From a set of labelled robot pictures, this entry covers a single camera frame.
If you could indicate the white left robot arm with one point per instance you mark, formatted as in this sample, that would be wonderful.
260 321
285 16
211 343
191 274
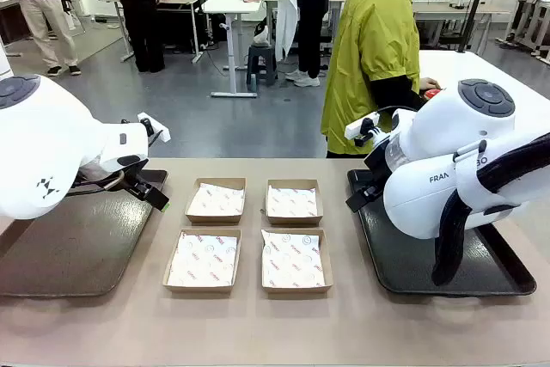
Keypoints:
43 148

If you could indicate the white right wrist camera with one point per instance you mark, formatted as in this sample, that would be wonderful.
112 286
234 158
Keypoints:
356 127

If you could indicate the red emergency stop button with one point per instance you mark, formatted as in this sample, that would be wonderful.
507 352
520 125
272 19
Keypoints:
432 93

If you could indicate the long background work desk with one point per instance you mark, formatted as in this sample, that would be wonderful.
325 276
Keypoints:
451 12

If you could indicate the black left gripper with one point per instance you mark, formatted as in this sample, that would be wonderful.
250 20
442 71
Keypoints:
136 181

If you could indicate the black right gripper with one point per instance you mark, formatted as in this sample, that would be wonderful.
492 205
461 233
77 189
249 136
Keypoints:
380 167

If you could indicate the black stand pole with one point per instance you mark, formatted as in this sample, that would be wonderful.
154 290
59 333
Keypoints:
472 10

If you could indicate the person in black with sneakers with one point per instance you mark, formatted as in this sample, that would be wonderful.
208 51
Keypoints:
311 19

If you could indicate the grey plastic stool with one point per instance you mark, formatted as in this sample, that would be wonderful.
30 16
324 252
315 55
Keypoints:
262 64

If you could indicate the person's right forearm black sleeve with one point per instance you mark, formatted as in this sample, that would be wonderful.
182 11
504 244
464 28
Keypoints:
393 92

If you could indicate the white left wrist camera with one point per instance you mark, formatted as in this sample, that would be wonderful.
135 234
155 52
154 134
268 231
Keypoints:
161 135

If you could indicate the white height-adjustable desk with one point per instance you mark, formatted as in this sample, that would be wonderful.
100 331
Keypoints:
227 4

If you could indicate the white red-printed liner paper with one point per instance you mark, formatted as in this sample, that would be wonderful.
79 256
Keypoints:
217 201
292 203
202 259
294 259

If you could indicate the large white table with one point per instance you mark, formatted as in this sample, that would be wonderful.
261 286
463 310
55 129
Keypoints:
472 66

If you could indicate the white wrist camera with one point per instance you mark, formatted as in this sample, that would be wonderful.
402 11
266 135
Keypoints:
356 127
161 135

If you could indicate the person's right hand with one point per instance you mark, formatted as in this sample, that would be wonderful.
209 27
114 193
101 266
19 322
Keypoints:
429 83

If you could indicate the grey background desk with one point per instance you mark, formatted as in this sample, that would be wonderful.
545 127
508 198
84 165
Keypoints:
180 2

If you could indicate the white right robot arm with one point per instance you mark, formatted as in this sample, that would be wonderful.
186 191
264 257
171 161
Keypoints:
451 126

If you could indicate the white coat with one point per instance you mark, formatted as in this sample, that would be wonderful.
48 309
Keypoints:
285 10

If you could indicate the black and white bag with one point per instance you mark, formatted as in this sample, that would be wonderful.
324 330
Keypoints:
260 34

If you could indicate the brown cardboard food box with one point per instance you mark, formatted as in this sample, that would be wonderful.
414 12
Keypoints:
296 291
202 289
215 220
293 222

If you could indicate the person in yellow-green jacket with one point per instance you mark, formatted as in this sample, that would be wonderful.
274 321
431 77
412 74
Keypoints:
378 40

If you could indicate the person in beige trousers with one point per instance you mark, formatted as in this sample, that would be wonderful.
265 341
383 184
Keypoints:
38 6

